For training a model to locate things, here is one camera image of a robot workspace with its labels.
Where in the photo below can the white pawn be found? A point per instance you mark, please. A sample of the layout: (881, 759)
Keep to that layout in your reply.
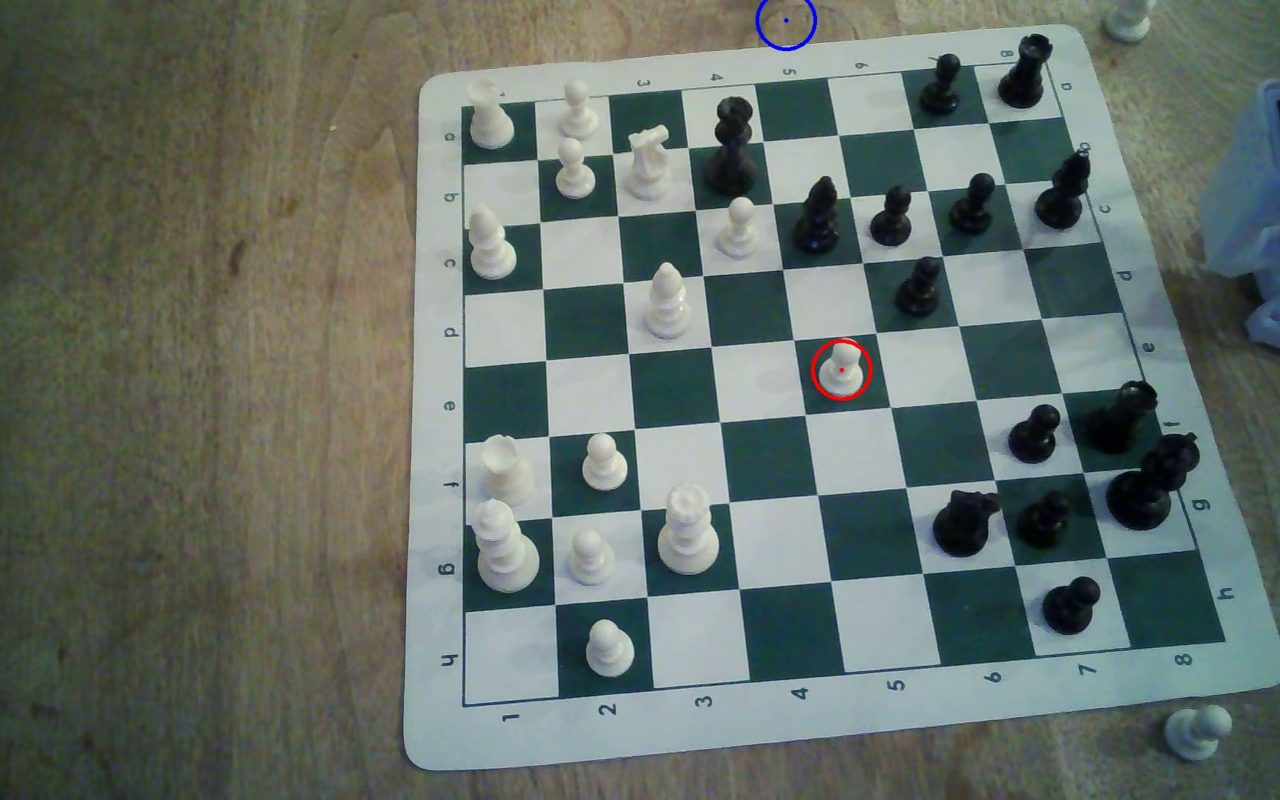
(842, 376)
(575, 172)
(739, 231)
(1196, 733)
(591, 560)
(579, 111)
(1129, 18)
(609, 651)
(603, 464)

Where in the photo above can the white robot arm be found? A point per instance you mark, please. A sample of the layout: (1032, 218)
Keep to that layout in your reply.
(1251, 189)

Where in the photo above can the white bishop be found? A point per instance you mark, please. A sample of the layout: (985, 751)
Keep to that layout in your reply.
(491, 247)
(668, 306)

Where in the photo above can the white queen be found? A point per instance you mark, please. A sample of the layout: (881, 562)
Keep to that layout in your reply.
(688, 536)

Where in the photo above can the white rook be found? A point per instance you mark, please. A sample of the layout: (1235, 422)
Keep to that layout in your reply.
(491, 117)
(507, 472)

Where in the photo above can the white king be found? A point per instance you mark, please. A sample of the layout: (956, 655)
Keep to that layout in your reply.
(506, 553)

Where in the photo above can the white knight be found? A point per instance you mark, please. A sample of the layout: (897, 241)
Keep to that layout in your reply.
(649, 167)

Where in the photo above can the black bishop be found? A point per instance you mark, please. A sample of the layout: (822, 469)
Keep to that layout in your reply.
(1064, 193)
(819, 218)

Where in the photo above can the black queen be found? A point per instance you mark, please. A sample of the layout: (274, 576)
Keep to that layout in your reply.
(731, 156)

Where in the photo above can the green white chessboard mat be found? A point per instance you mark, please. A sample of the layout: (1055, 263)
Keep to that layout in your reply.
(784, 633)

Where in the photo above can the black pawn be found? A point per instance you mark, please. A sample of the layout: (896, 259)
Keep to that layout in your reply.
(1071, 609)
(892, 220)
(941, 87)
(1035, 437)
(1044, 522)
(973, 207)
(919, 289)

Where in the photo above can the black knight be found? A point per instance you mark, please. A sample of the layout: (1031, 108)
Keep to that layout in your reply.
(962, 526)

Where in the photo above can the black rook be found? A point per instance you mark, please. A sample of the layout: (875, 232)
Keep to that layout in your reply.
(1023, 76)
(1120, 420)

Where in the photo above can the black king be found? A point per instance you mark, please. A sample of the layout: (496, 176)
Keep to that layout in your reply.
(1146, 489)

